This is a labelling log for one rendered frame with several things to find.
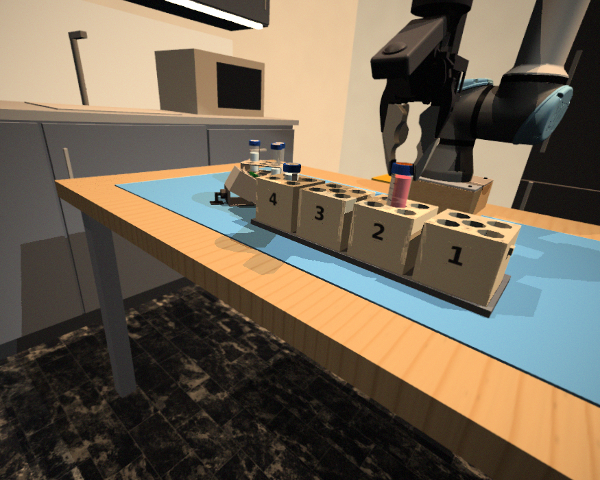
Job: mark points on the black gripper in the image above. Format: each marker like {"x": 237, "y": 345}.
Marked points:
{"x": 433, "y": 81}

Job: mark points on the light blue bench mat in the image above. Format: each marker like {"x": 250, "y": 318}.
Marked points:
{"x": 546, "y": 323}

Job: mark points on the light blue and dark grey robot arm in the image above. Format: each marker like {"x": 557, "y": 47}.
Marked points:
{"x": 523, "y": 109}

